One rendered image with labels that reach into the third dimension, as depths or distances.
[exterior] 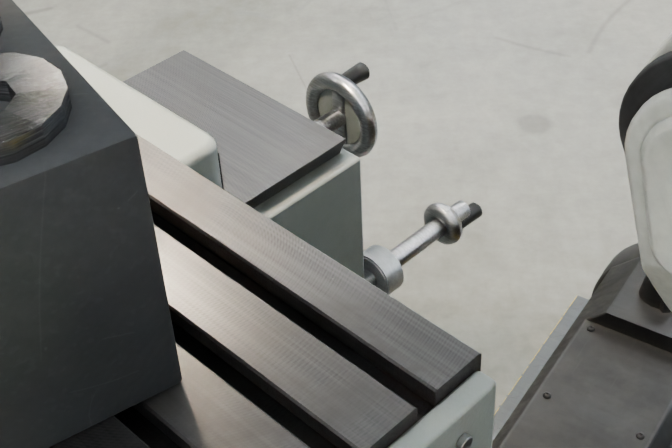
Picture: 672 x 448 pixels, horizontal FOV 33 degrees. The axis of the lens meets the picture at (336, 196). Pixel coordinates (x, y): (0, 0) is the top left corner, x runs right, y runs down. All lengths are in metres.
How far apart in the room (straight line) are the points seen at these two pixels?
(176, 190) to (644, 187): 0.34
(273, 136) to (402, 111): 1.38
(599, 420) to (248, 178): 0.43
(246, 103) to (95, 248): 0.69
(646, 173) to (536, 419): 0.41
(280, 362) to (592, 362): 0.58
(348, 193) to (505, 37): 1.67
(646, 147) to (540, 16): 2.15
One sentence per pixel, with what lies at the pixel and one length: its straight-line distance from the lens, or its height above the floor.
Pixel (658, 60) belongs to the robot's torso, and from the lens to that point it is 0.84.
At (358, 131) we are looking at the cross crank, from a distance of 1.42.
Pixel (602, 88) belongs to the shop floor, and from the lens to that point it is 2.71.
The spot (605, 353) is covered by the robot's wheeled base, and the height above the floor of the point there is 0.59.
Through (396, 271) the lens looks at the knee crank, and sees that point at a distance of 1.36.
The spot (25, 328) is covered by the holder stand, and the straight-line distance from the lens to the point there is 0.63.
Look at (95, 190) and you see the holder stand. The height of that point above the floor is 1.13.
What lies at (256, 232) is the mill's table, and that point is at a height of 0.96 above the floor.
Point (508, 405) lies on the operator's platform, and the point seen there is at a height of 0.40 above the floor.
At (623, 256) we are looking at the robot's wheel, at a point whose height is 0.57.
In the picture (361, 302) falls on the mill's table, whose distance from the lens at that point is 0.75.
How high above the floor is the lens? 1.49
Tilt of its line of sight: 39 degrees down
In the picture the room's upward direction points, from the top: 3 degrees counter-clockwise
